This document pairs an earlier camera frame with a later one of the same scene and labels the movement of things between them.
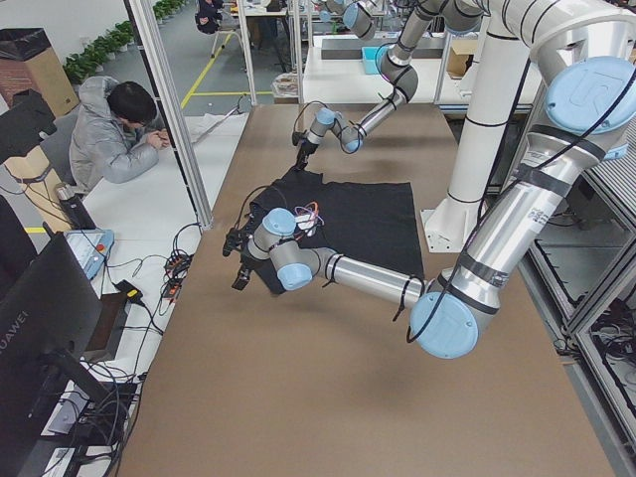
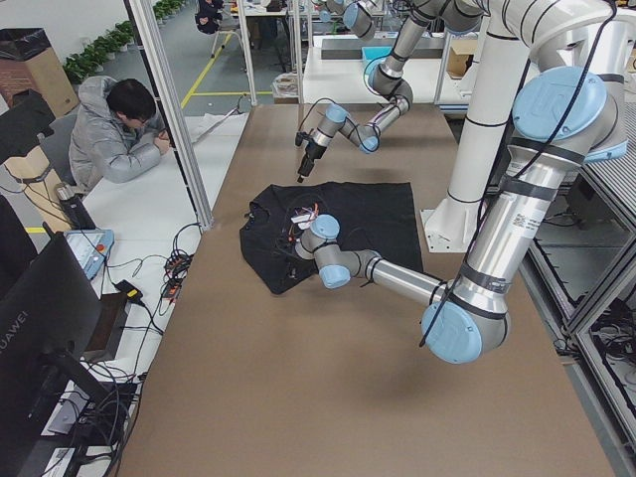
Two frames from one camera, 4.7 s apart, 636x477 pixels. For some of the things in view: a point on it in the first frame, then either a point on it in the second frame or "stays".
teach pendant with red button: x=91 y=246 stays
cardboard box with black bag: x=28 y=62 stays
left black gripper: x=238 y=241 -> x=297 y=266
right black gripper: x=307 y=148 -> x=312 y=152
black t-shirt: x=373 y=223 stays
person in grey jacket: x=112 y=138 stays
